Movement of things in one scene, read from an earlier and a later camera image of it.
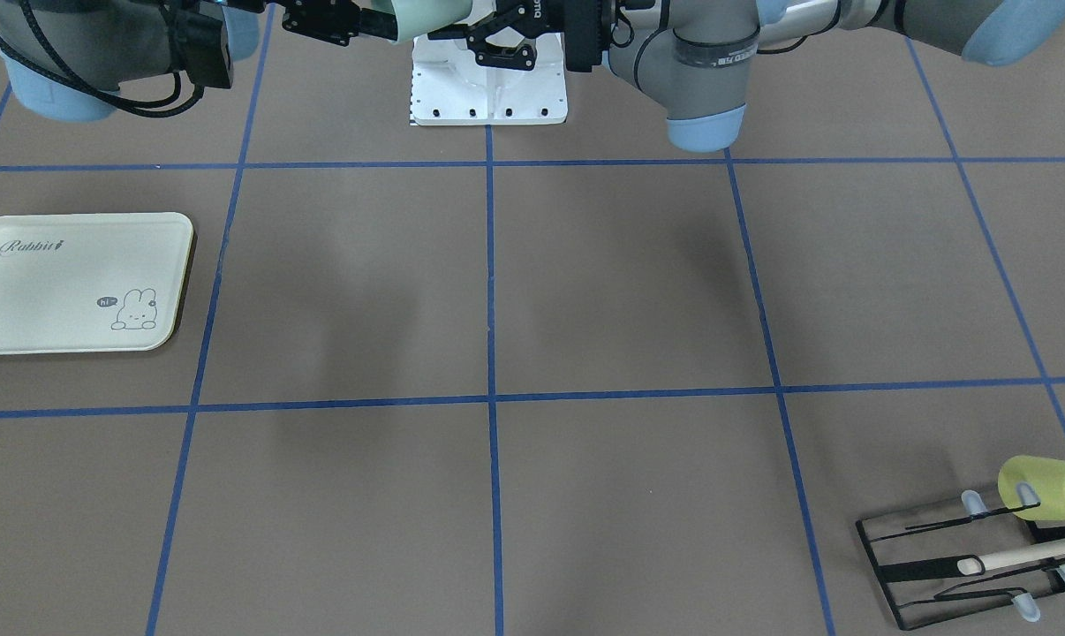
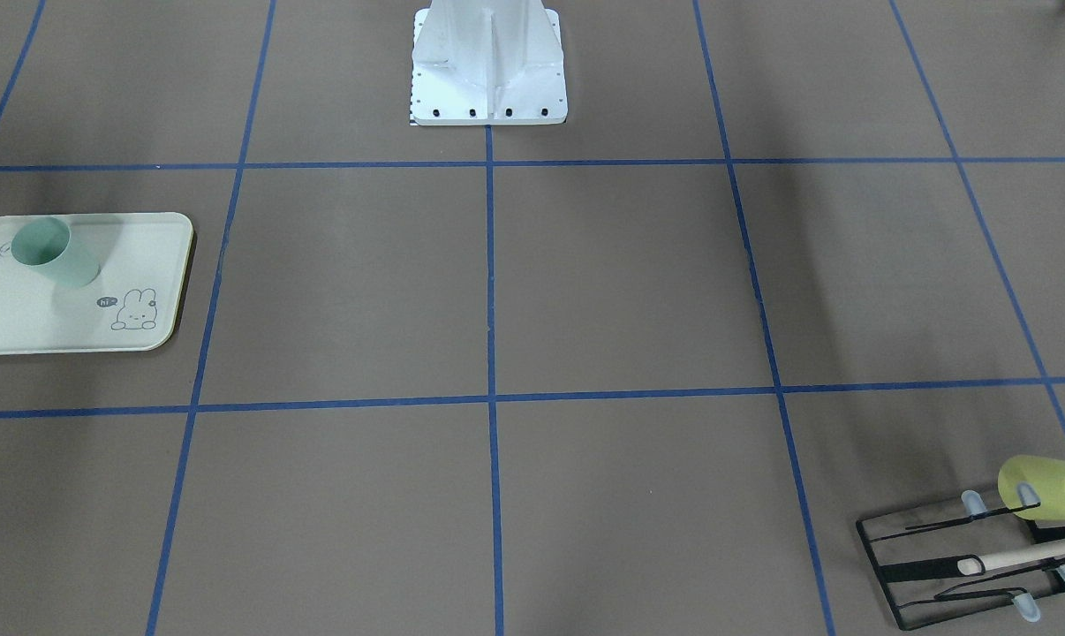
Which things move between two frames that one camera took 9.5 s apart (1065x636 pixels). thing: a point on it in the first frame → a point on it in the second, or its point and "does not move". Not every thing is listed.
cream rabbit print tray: x=59 y=283 does not move
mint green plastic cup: x=414 y=18 → x=49 y=245
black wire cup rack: x=941 y=565 does not move
